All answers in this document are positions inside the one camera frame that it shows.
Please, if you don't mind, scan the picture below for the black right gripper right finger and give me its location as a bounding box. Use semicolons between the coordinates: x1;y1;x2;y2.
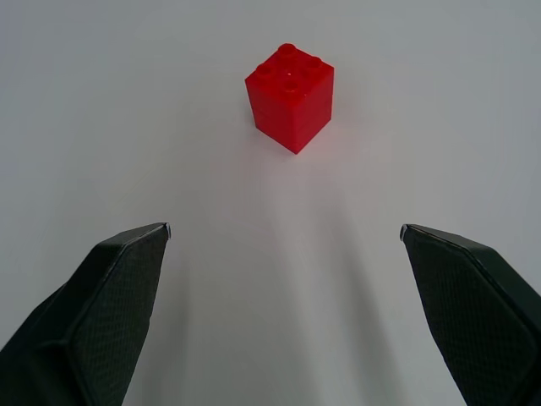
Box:
399;223;541;406

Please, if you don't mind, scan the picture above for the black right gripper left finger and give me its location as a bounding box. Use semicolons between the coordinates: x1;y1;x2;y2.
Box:
0;222;172;406

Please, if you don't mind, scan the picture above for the red toy building brick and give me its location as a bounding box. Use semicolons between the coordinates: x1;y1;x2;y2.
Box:
243;42;336;155

